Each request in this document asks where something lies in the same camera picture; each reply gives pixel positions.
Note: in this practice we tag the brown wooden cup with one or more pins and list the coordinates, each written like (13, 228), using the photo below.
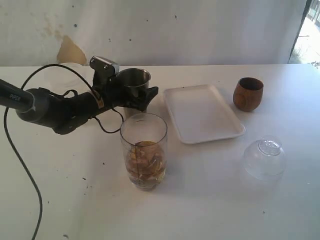
(248, 94)

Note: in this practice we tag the clear plastic dome lid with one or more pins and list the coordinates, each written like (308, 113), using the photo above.
(265, 159)

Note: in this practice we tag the white rectangular tray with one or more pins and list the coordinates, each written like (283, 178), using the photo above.
(200, 114)

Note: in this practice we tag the brown food pieces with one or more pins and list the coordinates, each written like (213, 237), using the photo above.
(146, 163)

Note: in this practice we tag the clear plastic shaker cup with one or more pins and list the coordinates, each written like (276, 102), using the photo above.
(144, 139)

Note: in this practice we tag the stainless steel cup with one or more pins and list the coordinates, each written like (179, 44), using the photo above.
(134, 78)

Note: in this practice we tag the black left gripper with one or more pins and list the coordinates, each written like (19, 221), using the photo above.
(113, 92)

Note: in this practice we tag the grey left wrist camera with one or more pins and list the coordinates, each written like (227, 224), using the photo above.
(104, 66)

